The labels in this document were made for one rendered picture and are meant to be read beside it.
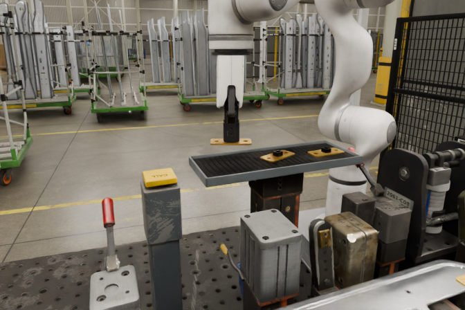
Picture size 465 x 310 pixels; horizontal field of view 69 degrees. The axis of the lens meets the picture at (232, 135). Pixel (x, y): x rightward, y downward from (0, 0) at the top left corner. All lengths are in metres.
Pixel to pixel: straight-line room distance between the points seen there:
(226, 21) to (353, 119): 0.56
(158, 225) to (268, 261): 0.23
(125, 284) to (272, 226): 0.25
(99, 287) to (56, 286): 0.66
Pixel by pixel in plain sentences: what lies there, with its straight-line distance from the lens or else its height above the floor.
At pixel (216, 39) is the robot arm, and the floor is 1.42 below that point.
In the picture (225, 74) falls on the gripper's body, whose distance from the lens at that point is 0.61.
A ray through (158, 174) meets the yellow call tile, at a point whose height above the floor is 1.16.
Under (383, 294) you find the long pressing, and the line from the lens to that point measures 0.68.
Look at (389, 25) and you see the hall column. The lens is 8.62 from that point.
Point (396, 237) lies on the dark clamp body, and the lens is 0.80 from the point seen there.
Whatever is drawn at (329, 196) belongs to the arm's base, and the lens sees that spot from 1.16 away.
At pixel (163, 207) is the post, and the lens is 0.68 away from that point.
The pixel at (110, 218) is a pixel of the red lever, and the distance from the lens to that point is 0.65.
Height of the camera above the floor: 1.41
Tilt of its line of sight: 15 degrees down
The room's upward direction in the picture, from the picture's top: straight up
